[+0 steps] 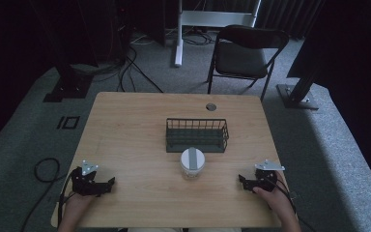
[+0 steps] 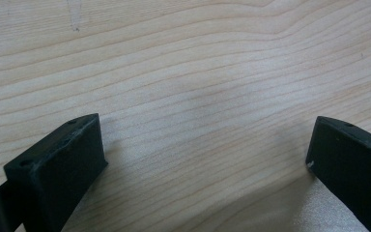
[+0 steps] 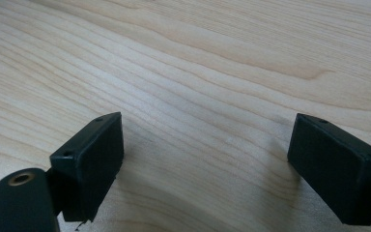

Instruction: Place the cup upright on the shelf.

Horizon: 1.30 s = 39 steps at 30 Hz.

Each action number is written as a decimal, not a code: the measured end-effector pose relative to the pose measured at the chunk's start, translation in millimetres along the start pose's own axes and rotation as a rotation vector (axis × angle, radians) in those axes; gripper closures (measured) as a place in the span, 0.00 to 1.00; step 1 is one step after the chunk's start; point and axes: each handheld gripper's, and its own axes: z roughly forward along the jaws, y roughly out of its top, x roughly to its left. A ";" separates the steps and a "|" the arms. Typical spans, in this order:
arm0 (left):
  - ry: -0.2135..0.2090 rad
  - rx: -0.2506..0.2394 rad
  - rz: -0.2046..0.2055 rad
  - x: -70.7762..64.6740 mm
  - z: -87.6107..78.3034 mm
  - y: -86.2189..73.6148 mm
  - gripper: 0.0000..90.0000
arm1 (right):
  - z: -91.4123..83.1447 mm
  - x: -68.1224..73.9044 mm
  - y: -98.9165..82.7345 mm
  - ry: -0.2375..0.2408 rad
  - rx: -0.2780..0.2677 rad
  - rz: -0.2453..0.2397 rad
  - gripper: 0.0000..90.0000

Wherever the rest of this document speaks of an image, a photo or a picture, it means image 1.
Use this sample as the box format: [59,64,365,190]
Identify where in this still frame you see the person's right hand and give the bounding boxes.
[252,171,293,220]

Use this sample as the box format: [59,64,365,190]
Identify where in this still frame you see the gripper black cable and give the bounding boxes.
[19,157,78,232]
[264,175,318,232]

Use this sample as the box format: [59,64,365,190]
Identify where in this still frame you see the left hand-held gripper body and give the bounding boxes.
[70,159,103,197]

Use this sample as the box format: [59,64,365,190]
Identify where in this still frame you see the black slanted stand with base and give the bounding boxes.
[275,64,323,111]

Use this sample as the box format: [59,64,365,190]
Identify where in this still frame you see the black stand with base plate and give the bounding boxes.
[28,0,95,103]

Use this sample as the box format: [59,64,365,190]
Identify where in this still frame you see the black folding chair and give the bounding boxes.
[206,24,290,102]

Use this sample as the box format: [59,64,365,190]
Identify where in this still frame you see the dark wire basket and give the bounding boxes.
[165,117,230,154]

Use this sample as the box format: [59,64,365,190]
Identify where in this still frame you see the clear jar with white lid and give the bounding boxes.
[179,146,207,181]

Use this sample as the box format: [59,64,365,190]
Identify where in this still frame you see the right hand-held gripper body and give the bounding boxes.
[253,159,286,193]

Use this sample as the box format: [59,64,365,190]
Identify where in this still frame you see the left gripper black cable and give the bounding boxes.
[19,157,78,232]

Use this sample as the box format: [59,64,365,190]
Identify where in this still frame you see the bundle of black floor cables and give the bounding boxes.
[71,30,216,95]

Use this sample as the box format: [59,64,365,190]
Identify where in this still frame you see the white desk frame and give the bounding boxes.
[173,0,263,68]

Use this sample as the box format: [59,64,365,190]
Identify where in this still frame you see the person's left hand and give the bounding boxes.
[61,190,97,224]

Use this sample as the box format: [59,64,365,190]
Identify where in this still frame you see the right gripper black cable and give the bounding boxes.
[264,175,318,232]

